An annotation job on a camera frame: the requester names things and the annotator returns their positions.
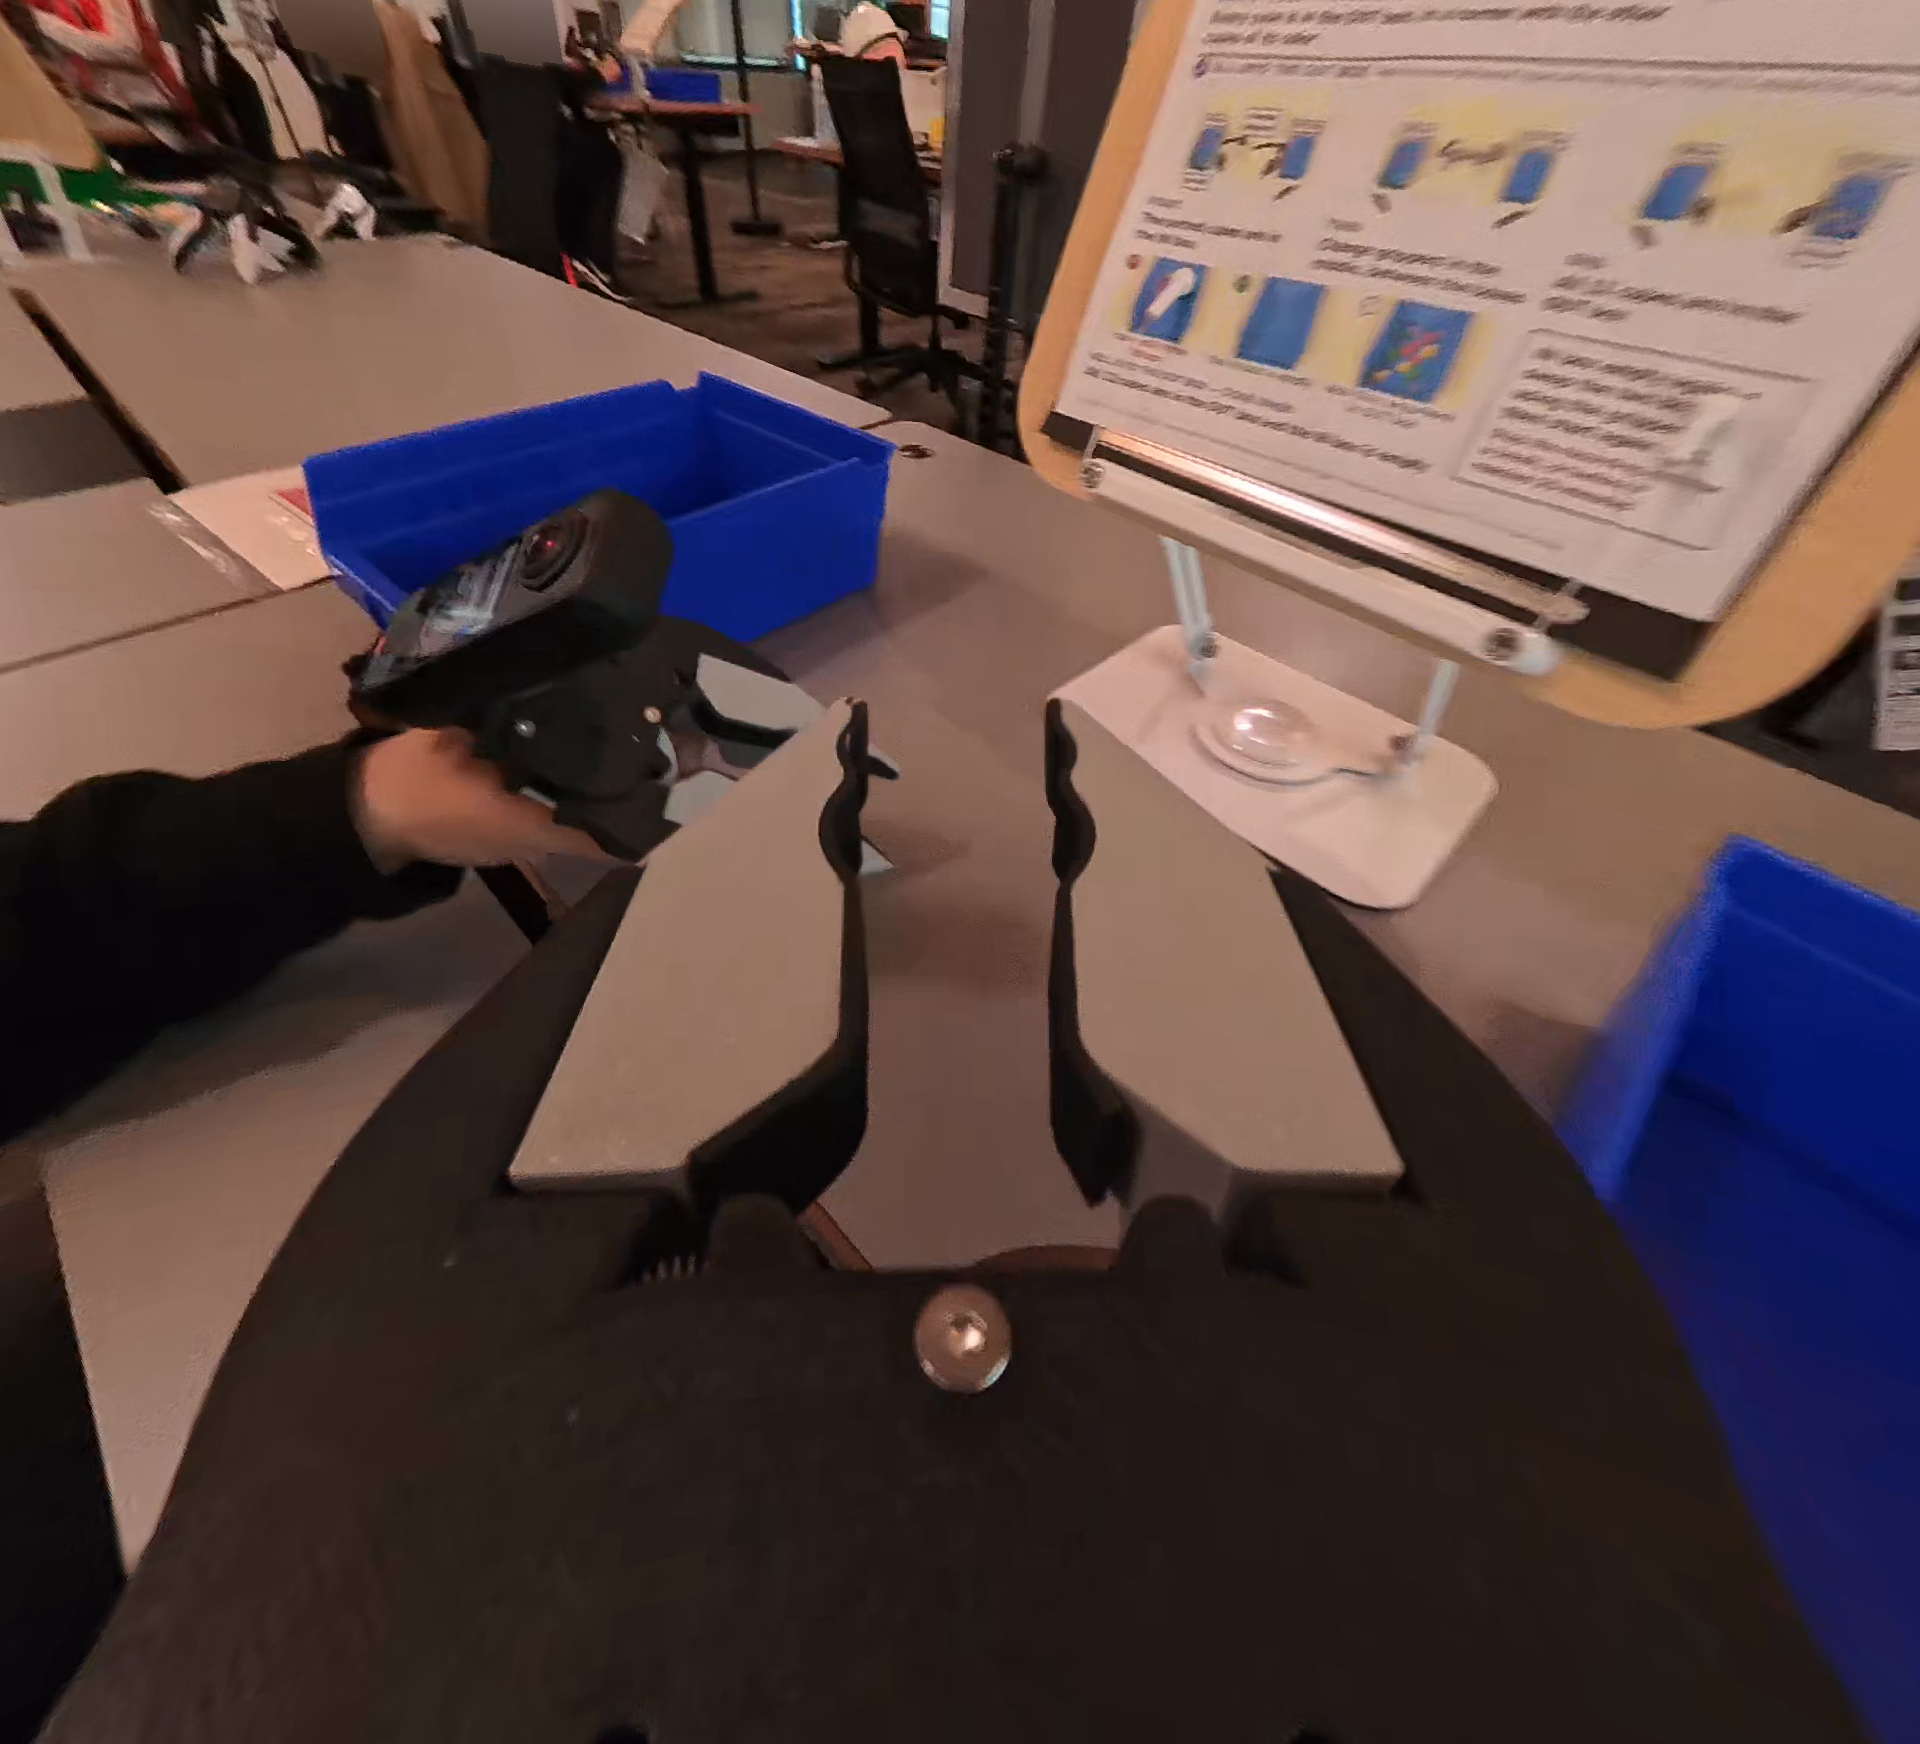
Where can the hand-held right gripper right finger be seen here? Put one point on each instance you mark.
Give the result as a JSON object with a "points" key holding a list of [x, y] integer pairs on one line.
{"points": [[1230, 1024]]}

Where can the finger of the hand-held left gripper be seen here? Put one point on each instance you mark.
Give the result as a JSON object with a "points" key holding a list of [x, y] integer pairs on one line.
{"points": [[750, 706], [699, 799]]}

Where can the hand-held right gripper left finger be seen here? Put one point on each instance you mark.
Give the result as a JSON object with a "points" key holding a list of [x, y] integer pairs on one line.
{"points": [[690, 1024]]}

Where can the blue plastic bin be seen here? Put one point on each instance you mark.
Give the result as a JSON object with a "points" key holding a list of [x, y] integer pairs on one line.
{"points": [[1771, 1248], [781, 545]]}

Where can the person's left hand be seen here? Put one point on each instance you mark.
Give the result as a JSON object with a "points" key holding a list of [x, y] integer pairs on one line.
{"points": [[435, 807]]}

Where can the wooden board document stand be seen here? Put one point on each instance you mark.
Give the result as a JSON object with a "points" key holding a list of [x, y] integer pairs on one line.
{"points": [[1394, 814]]}

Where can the white paper sheet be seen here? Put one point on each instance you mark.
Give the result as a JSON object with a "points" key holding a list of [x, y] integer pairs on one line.
{"points": [[240, 528]]}

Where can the black office chair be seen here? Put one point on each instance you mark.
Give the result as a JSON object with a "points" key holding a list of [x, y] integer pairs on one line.
{"points": [[879, 155]]}

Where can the wooden top desk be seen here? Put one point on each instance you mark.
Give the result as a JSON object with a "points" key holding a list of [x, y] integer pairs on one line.
{"points": [[675, 106]]}

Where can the black tripod stand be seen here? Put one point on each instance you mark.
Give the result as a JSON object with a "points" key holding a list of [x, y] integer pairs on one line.
{"points": [[1021, 163]]}

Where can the black floor lamp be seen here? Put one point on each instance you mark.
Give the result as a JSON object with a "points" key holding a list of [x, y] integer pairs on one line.
{"points": [[731, 5]]}

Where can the large grey partition panel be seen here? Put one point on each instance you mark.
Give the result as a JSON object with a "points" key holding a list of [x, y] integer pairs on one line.
{"points": [[1035, 49]]}

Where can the black white label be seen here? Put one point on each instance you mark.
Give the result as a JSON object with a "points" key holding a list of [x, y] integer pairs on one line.
{"points": [[1903, 665]]}

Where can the printed instruction sheet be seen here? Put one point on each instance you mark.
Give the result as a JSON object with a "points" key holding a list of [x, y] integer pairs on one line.
{"points": [[1500, 199]]}

